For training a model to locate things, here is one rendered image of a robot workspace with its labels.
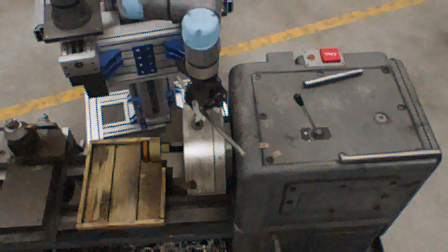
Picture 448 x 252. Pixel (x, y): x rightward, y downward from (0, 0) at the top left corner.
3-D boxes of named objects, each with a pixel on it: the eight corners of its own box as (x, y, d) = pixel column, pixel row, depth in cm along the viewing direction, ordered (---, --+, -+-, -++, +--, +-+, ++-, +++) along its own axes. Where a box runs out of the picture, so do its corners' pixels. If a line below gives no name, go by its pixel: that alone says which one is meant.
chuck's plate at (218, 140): (220, 129, 164) (220, 81, 137) (226, 207, 148) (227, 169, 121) (211, 130, 164) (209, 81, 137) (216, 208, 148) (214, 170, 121)
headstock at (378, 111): (368, 116, 178) (399, 46, 146) (404, 223, 149) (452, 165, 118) (226, 123, 175) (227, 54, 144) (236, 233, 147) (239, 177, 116)
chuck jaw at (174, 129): (194, 137, 144) (192, 102, 141) (194, 141, 139) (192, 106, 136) (162, 139, 144) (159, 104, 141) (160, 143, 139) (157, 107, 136)
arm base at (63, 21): (52, 7, 173) (44, -13, 165) (90, 2, 175) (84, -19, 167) (52, 32, 164) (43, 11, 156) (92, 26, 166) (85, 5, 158)
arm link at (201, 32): (221, 4, 87) (218, 35, 83) (221, 41, 96) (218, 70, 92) (183, 2, 87) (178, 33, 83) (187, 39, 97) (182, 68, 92)
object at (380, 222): (328, 206, 247) (368, 115, 178) (347, 291, 219) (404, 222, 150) (225, 212, 245) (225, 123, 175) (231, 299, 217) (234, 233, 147)
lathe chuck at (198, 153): (211, 130, 164) (209, 81, 137) (216, 208, 148) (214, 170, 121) (188, 131, 164) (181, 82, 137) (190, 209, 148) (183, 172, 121)
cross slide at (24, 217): (66, 127, 167) (62, 120, 163) (45, 231, 141) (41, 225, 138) (22, 129, 166) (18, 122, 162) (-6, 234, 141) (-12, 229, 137)
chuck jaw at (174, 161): (194, 150, 138) (195, 178, 130) (195, 160, 142) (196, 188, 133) (160, 151, 138) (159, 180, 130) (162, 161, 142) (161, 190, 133)
